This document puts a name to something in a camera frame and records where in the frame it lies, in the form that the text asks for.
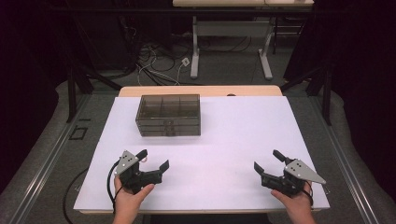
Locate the person's right hand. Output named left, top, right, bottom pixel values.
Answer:
left=270, top=181, right=314, bottom=213

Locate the transparent grey drawer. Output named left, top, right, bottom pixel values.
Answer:
left=135, top=117, right=202, bottom=128
left=138, top=125, right=202, bottom=137

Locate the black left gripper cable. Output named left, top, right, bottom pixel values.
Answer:
left=106, top=160, right=121, bottom=214

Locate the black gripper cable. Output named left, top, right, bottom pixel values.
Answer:
left=303, top=181, right=314, bottom=206
left=106, top=160, right=121, bottom=214

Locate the aluminium floor rail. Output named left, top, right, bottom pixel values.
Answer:
left=8, top=92, right=92, bottom=224
left=308, top=95, right=380, bottom=224

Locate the transparent grey drawer box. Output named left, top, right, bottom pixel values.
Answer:
left=134, top=93, right=202, bottom=137

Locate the tangle of floor cables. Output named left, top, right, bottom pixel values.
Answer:
left=134, top=41, right=191, bottom=87

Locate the white table mat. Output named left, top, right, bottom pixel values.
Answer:
left=73, top=95, right=331, bottom=212

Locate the person's left hand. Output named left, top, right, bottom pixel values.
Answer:
left=113, top=175, right=156, bottom=209

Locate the white desk with metal legs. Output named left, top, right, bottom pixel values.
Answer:
left=172, top=0, right=315, bottom=80

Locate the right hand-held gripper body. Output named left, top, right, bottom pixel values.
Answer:
left=261, top=159, right=327, bottom=198

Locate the dark stool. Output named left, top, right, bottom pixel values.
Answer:
left=271, top=16, right=305, bottom=56

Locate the black floor cable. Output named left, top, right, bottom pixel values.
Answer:
left=62, top=167, right=90, bottom=224

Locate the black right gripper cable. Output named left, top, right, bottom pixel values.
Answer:
left=303, top=181, right=314, bottom=206

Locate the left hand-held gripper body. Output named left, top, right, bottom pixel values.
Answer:
left=113, top=149, right=163, bottom=195

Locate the black metal stand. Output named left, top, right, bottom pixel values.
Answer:
left=65, top=65, right=123, bottom=124
left=279, top=64, right=333, bottom=126

